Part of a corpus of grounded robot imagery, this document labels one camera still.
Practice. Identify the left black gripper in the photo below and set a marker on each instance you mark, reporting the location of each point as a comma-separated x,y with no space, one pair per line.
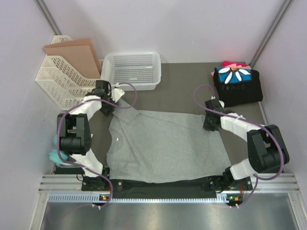
109,110

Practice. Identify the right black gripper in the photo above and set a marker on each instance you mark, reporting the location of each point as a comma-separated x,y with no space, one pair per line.
206,126

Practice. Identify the grey t shirt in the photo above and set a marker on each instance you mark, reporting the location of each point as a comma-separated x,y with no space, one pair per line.
162,147

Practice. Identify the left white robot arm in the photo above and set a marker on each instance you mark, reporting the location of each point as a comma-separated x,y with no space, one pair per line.
74,137

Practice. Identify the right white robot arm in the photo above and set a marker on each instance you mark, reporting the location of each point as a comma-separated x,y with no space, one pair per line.
266,147

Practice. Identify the white perforated plastic basket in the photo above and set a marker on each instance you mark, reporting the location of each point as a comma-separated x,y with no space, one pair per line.
142,70

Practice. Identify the brown cardboard folder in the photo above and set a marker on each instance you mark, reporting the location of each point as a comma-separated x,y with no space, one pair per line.
80,53

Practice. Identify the black folded flower t shirt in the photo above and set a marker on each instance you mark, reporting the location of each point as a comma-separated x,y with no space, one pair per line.
237,86

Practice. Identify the cream perforated file organizer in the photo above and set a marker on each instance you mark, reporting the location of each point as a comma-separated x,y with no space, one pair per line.
61,81

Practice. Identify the pink folded t shirt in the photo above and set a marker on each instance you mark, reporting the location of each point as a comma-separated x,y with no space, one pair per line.
238,65

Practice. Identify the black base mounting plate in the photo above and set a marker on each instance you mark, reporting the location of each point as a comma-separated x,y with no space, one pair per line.
206,187

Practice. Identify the teal cat ear headphones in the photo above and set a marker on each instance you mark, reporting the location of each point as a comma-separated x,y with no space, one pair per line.
56,155

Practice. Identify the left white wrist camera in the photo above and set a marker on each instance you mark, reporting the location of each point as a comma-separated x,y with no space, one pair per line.
117,93

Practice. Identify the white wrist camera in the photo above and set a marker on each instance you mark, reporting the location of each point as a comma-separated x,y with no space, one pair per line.
221,102
117,93

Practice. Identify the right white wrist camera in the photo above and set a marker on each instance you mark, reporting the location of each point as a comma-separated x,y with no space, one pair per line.
221,102

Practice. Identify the grey slotted cable duct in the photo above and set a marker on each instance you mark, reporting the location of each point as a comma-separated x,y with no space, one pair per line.
100,198

